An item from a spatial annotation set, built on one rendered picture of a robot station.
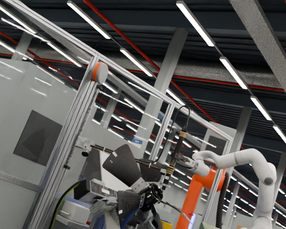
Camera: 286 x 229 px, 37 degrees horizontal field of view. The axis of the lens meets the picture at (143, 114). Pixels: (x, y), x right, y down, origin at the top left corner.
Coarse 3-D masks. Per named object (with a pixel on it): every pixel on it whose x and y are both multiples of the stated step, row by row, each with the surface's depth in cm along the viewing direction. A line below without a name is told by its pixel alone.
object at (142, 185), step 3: (141, 177) 260; (138, 180) 260; (141, 180) 260; (135, 183) 259; (138, 183) 260; (141, 183) 260; (144, 183) 260; (132, 186) 259; (135, 186) 259; (138, 186) 259; (141, 186) 260; (144, 186) 260; (135, 189) 259; (138, 189) 259; (141, 189) 260; (135, 192) 259; (138, 192) 259
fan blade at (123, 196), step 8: (120, 192) 232; (128, 192) 238; (120, 200) 231; (128, 200) 237; (136, 200) 244; (120, 208) 231; (128, 208) 238; (136, 208) 247; (120, 216) 231; (128, 216) 239; (120, 224) 231
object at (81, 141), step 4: (80, 136) 288; (76, 140) 289; (80, 140) 287; (84, 140) 286; (88, 140) 285; (76, 144) 286; (80, 144) 286; (84, 144) 285; (88, 144) 284; (92, 144) 290; (84, 148) 284; (88, 148) 285
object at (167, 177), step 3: (186, 123) 276; (183, 126) 276; (186, 126) 276; (183, 129) 275; (186, 129) 275; (186, 132) 276; (168, 174) 268; (165, 177) 268; (168, 177) 268; (165, 180) 267; (168, 180) 268; (165, 183) 267; (162, 186) 268; (165, 186) 267
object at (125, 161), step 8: (112, 152) 257; (120, 152) 259; (128, 152) 262; (120, 160) 258; (128, 160) 260; (104, 168) 253; (112, 168) 255; (120, 168) 257; (128, 168) 258; (136, 168) 260; (120, 176) 256; (128, 176) 258; (136, 176) 259; (128, 184) 258
